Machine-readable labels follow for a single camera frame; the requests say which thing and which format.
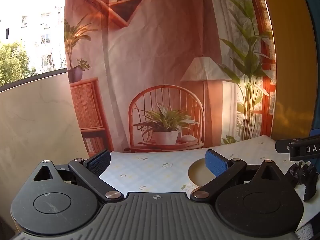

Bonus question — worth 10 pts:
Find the floral checked tablecloth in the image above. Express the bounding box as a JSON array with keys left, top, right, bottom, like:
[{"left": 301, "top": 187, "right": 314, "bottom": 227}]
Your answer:
[{"left": 99, "top": 134, "right": 320, "bottom": 232}]

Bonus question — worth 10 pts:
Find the green tree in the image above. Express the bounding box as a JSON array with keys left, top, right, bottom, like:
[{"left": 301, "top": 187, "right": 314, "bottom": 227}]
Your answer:
[{"left": 0, "top": 41, "right": 38, "bottom": 87}]

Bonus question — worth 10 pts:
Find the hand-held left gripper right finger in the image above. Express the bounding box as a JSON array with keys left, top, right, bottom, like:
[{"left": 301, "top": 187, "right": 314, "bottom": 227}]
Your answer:
[{"left": 190, "top": 149, "right": 285, "bottom": 203}]

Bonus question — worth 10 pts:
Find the yellow wooden panel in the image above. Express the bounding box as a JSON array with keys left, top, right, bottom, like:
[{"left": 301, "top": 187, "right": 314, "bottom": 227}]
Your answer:
[{"left": 260, "top": 0, "right": 315, "bottom": 140}]

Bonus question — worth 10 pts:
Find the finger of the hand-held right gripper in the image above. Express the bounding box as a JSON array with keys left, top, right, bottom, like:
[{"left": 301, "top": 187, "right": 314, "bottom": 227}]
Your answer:
[{"left": 275, "top": 136, "right": 320, "bottom": 153}]

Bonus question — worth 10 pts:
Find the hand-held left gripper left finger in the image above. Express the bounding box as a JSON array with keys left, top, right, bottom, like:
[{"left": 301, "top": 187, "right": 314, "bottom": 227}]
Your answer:
[{"left": 32, "top": 149, "right": 125, "bottom": 203}]

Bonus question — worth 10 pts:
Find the blue curtain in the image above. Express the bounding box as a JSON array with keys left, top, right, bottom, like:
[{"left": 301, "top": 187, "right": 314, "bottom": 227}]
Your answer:
[{"left": 297, "top": 0, "right": 320, "bottom": 140}]

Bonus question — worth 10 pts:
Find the white apartment building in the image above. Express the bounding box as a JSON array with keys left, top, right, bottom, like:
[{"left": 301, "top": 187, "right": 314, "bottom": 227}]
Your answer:
[{"left": 0, "top": 5, "right": 67, "bottom": 73}]

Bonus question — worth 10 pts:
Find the printed room scene wall tapestry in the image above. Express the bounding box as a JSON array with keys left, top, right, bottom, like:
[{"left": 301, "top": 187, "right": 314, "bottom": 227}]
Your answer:
[{"left": 64, "top": 0, "right": 277, "bottom": 158}]

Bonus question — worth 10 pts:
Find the cream plate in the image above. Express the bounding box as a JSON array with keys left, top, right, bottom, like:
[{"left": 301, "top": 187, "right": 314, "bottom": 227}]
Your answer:
[{"left": 188, "top": 158, "right": 212, "bottom": 187}]

